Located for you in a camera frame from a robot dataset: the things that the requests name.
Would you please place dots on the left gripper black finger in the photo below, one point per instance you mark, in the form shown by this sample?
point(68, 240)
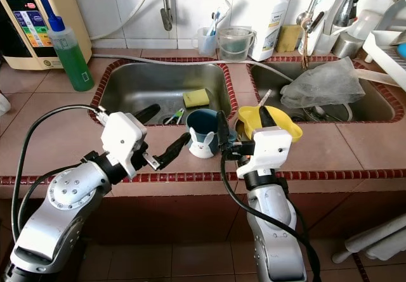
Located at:
point(147, 115)
point(172, 152)

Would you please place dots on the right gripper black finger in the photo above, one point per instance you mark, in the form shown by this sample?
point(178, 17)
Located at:
point(266, 120)
point(224, 136)

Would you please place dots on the blue rabbit mug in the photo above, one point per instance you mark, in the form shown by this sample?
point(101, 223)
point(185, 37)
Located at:
point(204, 127)

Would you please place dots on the yellow plastic bowl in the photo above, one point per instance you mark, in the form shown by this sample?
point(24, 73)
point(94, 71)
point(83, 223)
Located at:
point(288, 127)

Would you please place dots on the small green white brush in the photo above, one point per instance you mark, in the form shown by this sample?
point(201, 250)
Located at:
point(179, 114)

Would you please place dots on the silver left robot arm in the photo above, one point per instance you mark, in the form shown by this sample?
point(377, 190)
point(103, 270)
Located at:
point(66, 212)

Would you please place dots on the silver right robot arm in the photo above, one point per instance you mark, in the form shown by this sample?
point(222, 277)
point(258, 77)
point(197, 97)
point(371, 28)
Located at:
point(273, 231)

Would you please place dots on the steel fork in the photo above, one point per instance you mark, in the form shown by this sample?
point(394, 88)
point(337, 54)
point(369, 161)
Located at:
point(264, 98)

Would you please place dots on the stainless steel sink basin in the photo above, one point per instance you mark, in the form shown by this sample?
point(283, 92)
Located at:
point(146, 85)
point(371, 108)

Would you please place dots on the bright yellow sponge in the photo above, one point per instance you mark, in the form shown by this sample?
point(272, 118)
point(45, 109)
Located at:
point(196, 98)

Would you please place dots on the clear plastic bag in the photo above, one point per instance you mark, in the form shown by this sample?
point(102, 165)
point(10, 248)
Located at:
point(327, 85)

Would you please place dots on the brown cabinet front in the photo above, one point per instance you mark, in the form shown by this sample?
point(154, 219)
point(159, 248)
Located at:
point(190, 225)

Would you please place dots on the mustard yellow sponge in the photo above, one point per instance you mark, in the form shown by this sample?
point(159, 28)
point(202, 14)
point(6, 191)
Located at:
point(288, 38)

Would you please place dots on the green dish soap bottle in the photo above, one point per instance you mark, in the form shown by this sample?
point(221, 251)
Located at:
point(76, 66)

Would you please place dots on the small clear toothbrush cup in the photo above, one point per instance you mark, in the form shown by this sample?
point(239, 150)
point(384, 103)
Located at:
point(206, 41)

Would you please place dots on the white bottle yellow cap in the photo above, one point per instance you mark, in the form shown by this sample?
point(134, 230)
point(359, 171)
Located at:
point(268, 22)

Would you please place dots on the chrome gooseneck spout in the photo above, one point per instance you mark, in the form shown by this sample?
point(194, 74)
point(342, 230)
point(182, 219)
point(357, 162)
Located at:
point(306, 19)

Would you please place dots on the white printed mug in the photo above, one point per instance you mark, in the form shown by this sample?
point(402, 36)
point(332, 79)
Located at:
point(4, 103)

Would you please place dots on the small stainless steel cup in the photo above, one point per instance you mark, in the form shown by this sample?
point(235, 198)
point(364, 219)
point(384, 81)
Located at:
point(347, 44)

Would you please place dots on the beige water ionizer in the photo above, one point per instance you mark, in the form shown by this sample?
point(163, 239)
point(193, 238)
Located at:
point(73, 9)

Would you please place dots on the white plastic dish rack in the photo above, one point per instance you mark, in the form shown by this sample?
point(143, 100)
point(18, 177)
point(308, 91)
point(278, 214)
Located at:
point(384, 54)

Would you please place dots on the chrome sink faucet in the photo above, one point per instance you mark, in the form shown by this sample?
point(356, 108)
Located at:
point(349, 9)

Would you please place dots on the translucent white plastic cup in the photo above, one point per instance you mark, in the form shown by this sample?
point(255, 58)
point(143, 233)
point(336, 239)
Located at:
point(371, 25)

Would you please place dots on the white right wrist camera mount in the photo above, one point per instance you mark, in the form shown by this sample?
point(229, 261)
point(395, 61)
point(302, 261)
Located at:
point(269, 149)

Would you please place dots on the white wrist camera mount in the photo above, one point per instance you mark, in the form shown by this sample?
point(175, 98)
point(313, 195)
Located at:
point(269, 149)
point(120, 136)

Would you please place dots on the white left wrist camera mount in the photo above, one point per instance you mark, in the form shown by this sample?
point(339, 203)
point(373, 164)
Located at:
point(120, 136)

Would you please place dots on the chrome wall tap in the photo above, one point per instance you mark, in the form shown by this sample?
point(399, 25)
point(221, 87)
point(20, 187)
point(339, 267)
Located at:
point(167, 16)

